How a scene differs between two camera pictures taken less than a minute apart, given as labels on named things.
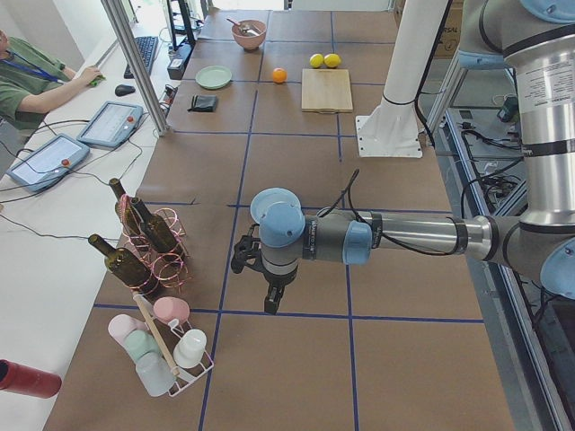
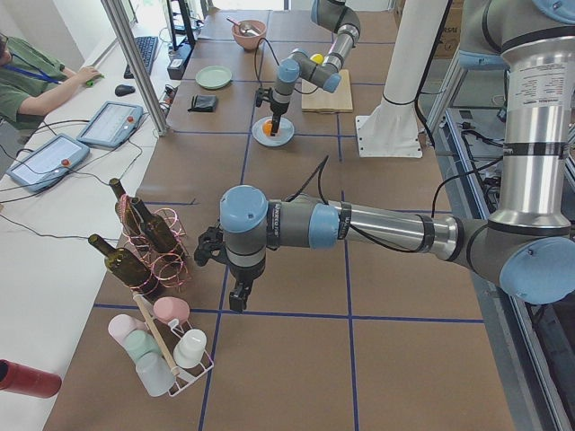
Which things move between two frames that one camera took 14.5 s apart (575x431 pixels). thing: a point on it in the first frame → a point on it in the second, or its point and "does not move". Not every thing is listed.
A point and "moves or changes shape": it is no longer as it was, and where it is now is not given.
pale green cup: [139, 342] does not move
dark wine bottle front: [127, 268] does not move
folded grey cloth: [206, 103] does not move
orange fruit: [279, 75] moves or changes shape
